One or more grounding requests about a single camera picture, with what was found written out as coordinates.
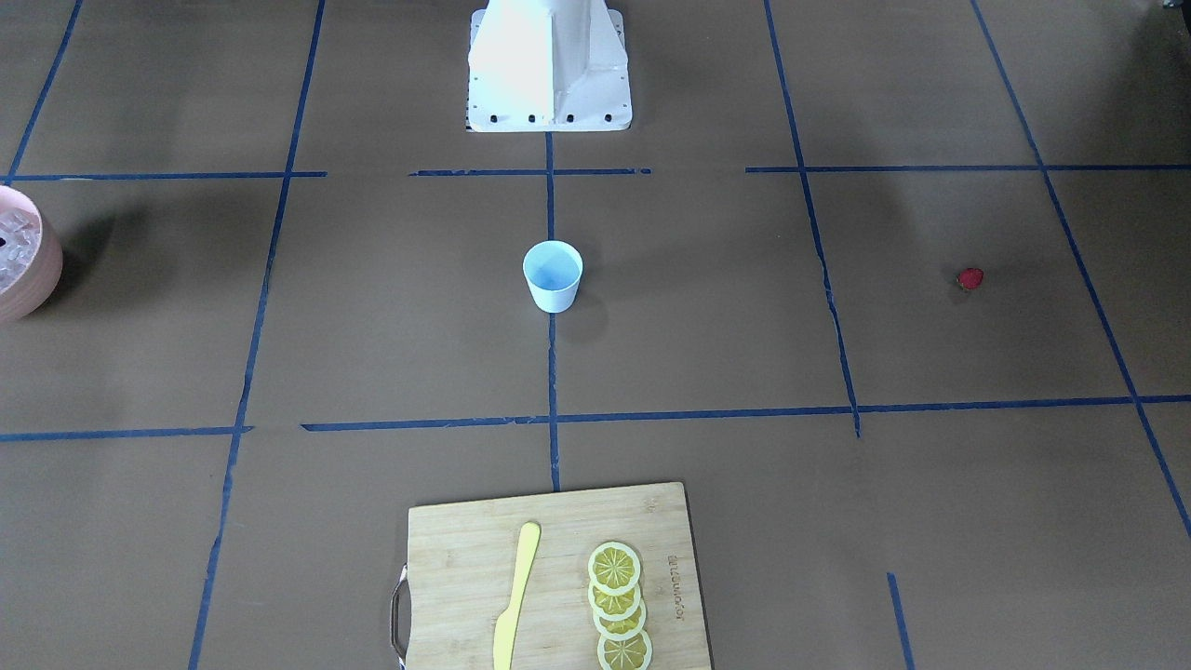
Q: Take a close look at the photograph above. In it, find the yellow plastic knife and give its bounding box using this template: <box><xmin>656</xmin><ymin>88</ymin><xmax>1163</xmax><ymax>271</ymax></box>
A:
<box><xmin>490</xmin><ymin>521</ymin><xmax>542</xmax><ymax>669</ymax></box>

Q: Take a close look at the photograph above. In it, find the pile of clear ice cubes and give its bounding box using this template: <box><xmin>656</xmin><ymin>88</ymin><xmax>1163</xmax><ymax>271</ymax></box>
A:
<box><xmin>1</xmin><ymin>208</ymin><xmax>43</xmax><ymax>292</ymax></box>

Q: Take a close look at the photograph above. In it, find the top lemon slice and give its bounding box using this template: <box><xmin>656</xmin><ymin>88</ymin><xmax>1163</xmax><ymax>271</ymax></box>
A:
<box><xmin>587</xmin><ymin>541</ymin><xmax>642</xmax><ymax>596</ymax></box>

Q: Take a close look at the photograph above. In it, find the bamboo cutting board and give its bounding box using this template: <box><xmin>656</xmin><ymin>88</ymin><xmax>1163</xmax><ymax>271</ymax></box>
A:
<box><xmin>391</xmin><ymin>482</ymin><xmax>712</xmax><ymax>669</ymax></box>

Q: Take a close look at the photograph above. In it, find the red strawberry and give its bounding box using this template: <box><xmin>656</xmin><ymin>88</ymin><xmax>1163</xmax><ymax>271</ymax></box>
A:
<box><xmin>956</xmin><ymin>267</ymin><xmax>985</xmax><ymax>292</ymax></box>

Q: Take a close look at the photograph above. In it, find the lemon slice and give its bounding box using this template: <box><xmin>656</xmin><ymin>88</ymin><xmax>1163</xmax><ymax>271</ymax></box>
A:
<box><xmin>596</xmin><ymin>630</ymin><xmax>651</xmax><ymax>670</ymax></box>
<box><xmin>587</xmin><ymin>541</ymin><xmax>642</xmax><ymax>596</ymax></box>
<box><xmin>592</xmin><ymin>601</ymin><xmax>648</xmax><ymax>641</ymax></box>
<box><xmin>587</xmin><ymin>582</ymin><xmax>643</xmax><ymax>621</ymax></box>

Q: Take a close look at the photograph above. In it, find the light blue paper cup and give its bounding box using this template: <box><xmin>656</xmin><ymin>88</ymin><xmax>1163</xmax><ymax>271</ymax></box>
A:
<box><xmin>522</xmin><ymin>240</ymin><xmax>584</xmax><ymax>315</ymax></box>

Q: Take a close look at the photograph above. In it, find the bottom lemon slice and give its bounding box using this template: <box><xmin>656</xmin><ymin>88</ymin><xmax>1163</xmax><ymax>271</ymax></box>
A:
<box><xmin>596</xmin><ymin>630</ymin><xmax>651</xmax><ymax>670</ymax></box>

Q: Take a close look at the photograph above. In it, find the pink bowl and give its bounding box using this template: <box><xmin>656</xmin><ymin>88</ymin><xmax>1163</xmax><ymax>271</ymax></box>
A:
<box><xmin>1</xmin><ymin>184</ymin><xmax>63</xmax><ymax>324</ymax></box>

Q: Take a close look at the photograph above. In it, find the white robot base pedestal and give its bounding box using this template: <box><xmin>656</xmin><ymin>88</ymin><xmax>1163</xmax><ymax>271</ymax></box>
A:
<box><xmin>464</xmin><ymin>1</ymin><xmax>634</xmax><ymax>133</ymax></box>

